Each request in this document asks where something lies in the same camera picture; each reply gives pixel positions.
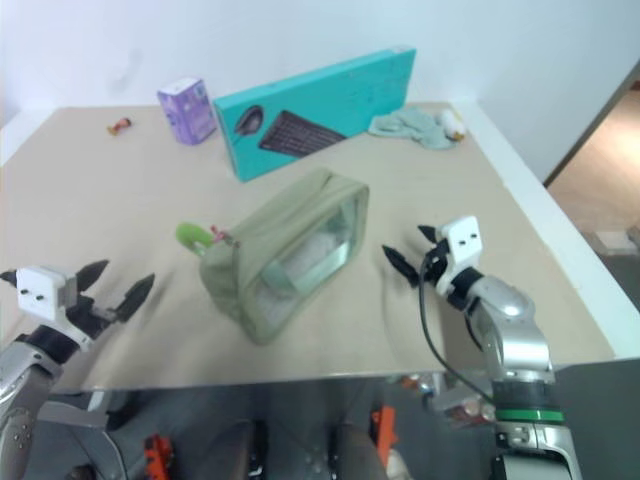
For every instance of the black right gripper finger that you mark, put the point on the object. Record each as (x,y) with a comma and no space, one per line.
(400,264)
(428,233)

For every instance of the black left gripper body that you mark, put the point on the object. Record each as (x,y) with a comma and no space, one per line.
(90,315)

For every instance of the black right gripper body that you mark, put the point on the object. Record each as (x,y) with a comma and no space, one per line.
(436,262)

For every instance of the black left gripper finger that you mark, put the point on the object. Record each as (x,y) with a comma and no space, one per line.
(136,296)
(92,273)

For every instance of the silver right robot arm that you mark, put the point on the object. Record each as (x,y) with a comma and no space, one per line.
(515,330)

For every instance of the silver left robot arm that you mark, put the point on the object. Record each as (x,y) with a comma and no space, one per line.
(20,370)

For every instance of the olive green transparent pouch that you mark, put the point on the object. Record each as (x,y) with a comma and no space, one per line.
(280,260)

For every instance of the light green carabiner loop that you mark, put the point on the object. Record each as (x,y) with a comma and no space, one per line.
(189,234)

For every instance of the small red zipper charm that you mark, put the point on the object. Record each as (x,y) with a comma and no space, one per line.
(220,235)

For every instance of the pale green cloth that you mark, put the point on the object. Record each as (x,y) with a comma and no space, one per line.
(415,127)

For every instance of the white toy duck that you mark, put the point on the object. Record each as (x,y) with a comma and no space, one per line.
(452,122)

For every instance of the pile of cans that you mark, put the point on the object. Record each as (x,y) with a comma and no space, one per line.
(450,395)

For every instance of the small red yellow toy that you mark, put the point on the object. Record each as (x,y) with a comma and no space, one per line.
(120,126)

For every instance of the orange black clamp tool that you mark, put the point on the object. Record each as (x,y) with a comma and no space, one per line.
(159,452)
(385,430)

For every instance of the teal keyboard box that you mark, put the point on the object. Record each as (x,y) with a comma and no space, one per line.
(320,110)

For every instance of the purple carton box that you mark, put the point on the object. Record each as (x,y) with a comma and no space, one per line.
(189,112)

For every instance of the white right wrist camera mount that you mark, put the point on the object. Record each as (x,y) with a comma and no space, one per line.
(462,240)

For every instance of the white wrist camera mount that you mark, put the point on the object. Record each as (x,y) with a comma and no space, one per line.
(462,240)
(37,292)

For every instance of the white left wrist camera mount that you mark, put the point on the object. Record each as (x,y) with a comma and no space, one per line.
(37,292)

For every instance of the grey metal bracket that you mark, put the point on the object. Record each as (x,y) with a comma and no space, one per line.
(75,412)

